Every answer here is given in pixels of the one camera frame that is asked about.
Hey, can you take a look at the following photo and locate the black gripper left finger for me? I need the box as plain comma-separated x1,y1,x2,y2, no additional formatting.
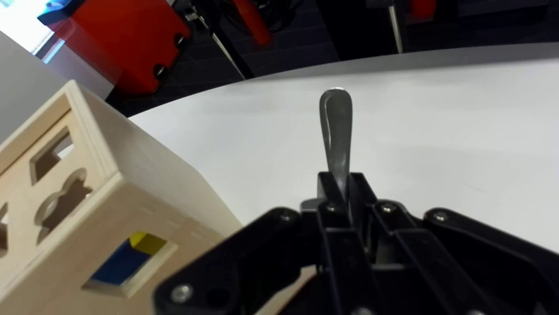
153,172,373,315

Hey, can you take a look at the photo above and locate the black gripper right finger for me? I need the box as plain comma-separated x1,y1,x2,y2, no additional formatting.
347,172,559,315

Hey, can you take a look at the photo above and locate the metal spoon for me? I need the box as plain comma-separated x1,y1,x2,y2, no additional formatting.
317,88,354,198

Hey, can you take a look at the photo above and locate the wooden shape sorter box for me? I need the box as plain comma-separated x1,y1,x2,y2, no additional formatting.
0,79,303,315

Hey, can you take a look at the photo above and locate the blue and yellow toy block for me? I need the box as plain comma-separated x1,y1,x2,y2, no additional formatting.
89,232,167,288

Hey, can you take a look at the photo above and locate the black bar clamp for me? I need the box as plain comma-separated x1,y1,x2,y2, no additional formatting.
386,0,440,55

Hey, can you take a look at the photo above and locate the red plastic box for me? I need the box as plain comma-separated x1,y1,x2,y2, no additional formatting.
68,0,193,97

